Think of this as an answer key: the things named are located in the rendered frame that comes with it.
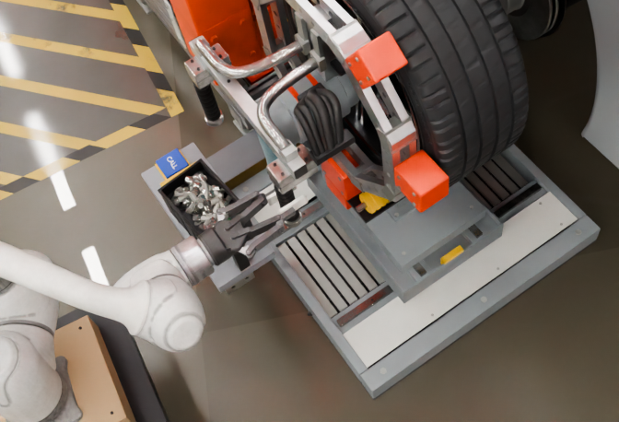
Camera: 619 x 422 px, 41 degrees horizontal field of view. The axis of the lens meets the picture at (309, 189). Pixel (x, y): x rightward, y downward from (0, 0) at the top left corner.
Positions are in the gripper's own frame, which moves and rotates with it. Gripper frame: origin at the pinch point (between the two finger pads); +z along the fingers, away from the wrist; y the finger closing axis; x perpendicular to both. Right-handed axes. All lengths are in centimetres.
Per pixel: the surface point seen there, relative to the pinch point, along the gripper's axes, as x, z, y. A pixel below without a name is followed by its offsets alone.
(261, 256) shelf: -38.1, -7.2, -11.9
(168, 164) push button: -35, -13, -50
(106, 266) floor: -83, -44, -63
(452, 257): -65, 40, 7
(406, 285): -69, 25, 5
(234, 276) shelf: -38.1, -15.6, -11.3
